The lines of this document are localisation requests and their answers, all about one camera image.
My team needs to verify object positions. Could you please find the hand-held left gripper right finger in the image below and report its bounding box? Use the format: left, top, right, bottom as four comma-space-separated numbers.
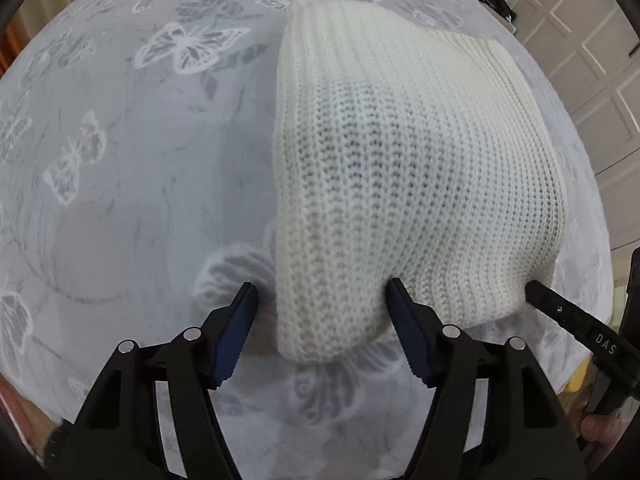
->
389, 277, 586, 480

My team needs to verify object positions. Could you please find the person's right hand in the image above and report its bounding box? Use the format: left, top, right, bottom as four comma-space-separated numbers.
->
580, 412, 628, 446

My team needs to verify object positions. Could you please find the white panelled wardrobe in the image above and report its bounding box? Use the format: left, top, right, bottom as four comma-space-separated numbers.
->
510, 0, 640, 251

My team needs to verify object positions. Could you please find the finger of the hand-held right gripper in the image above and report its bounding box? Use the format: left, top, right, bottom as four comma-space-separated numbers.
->
525, 280, 626, 366

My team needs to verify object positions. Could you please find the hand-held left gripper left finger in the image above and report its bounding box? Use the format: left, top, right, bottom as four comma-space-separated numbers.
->
72, 281, 258, 480

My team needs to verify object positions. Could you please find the dark clutter on nightstand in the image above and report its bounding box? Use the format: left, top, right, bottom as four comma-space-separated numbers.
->
475, 0, 518, 28

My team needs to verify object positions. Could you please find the orange curtain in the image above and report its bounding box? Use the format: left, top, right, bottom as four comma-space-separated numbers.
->
0, 25, 28, 78

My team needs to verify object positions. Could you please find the white red black knit sweater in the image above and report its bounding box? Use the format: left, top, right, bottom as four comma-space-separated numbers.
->
272, 0, 571, 363

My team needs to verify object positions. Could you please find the grey butterfly print bedspread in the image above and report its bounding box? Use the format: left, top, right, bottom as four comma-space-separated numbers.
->
0, 0, 616, 426

